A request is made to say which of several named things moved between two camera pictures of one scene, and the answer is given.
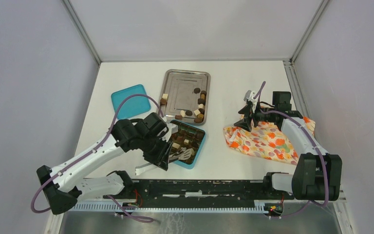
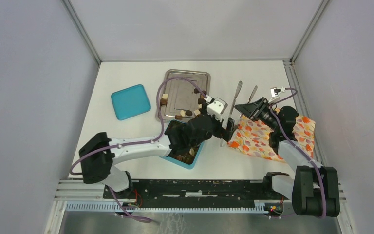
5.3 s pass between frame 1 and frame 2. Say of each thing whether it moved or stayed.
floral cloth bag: stayed
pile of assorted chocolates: stayed
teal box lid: stayed
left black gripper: moved
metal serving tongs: moved
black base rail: stayed
